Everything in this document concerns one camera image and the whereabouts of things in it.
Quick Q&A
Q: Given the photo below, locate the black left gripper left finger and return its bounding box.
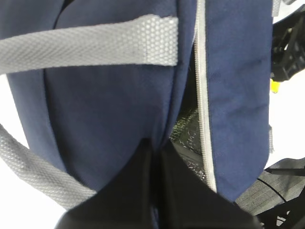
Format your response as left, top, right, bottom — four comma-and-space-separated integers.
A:
56, 139, 153, 229

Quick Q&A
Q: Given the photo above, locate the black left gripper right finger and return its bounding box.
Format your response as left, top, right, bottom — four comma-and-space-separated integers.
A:
159, 141, 260, 229

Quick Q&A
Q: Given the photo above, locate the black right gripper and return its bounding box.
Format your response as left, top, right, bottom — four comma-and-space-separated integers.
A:
271, 9, 305, 82

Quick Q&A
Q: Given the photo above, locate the yellow banana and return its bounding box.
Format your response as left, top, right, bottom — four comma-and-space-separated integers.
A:
270, 80, 281, 94

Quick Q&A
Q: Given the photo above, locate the navy blue lunch bag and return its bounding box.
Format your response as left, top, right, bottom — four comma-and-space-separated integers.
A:
0, 0, 273, 209

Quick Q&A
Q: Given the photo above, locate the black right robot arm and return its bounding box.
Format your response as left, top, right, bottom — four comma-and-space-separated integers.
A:
236, 6, 305, 229

